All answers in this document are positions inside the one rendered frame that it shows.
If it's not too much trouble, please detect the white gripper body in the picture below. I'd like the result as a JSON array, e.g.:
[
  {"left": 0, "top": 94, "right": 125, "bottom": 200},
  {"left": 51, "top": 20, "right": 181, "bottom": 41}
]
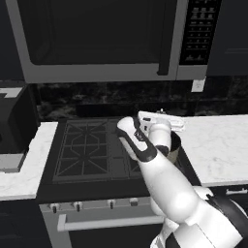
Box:
[{"left": 152, "top": 114, "right": 186, "bottom": 133}]

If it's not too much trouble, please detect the dark cooking pot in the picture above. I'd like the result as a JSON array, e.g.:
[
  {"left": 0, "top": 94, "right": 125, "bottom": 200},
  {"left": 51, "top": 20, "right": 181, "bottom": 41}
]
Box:
[{"left": 168, "top": 130, "right": 184, "bottom": 167}]

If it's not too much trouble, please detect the black gas hob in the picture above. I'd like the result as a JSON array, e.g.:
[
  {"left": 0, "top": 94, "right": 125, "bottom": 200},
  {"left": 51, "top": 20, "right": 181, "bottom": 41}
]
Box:
[{"left": 36, "top": 116, "right": 202, "bottom": 203}]

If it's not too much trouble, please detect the dark drawer front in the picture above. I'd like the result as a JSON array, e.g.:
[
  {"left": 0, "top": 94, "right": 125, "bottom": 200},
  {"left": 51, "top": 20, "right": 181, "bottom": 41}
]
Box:
[{"left": 202, "top": 184, "right": 248, "bottom": 214}]

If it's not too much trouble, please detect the silver microwave oven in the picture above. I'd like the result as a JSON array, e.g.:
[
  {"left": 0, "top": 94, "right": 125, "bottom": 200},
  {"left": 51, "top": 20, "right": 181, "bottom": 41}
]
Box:
[{"left": 5, "top": 0, "right": 224, "bottom": 84}]

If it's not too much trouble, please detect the silver oven front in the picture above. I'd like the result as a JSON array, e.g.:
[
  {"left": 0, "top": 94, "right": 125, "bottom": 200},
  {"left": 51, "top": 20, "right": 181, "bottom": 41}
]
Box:
[{"left": 39, "top": 196, "right": 169, "bottom": 248}]

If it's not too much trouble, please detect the black countertop appliance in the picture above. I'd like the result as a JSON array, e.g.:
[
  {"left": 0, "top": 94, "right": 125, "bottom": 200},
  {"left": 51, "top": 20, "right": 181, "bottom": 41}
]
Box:
[{"left": 0, "top": 84, "right": 41, "bottom": 174}]

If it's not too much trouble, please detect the dark base cupboard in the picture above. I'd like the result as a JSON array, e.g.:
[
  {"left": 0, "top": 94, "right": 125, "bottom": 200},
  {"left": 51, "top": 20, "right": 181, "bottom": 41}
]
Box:
[{"left": 0, "top": 199, "right": 52, "bottom": 248}]

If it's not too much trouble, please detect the white wall socket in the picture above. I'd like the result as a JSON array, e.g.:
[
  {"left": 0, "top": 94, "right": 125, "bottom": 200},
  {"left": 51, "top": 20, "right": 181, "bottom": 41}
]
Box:
[{"left": 191, "top": 78, "right": 206, "bottom": 93}]

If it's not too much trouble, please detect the black microwave door handle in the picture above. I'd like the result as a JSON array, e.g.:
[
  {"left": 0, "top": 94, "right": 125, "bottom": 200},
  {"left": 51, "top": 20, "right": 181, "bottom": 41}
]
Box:
[{"left": 156, "top": 0, "right": 178, "bottom": 77}]

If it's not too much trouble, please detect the silver drawer handle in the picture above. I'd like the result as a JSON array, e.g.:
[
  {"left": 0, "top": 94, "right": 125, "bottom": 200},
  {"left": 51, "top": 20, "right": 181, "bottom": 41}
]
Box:
[{"left": 225, "top": 187, "right": 248, "bottom": 196}]

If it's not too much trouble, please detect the dark wall cupboard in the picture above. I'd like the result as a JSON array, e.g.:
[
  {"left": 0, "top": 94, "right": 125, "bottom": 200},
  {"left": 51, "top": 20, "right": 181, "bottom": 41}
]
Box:
[
  {"left": 205, "top": 0, "right": 248, "bottom": 78},
  {"left": 0, "top": 0, "right": 26, "bottom": 82}
]

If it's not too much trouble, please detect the silver oven door handle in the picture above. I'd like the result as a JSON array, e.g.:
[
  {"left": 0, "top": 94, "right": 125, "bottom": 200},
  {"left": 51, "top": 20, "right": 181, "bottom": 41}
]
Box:
[{"left": 56, "top": 213, "right": 166, "bottom": 233}]

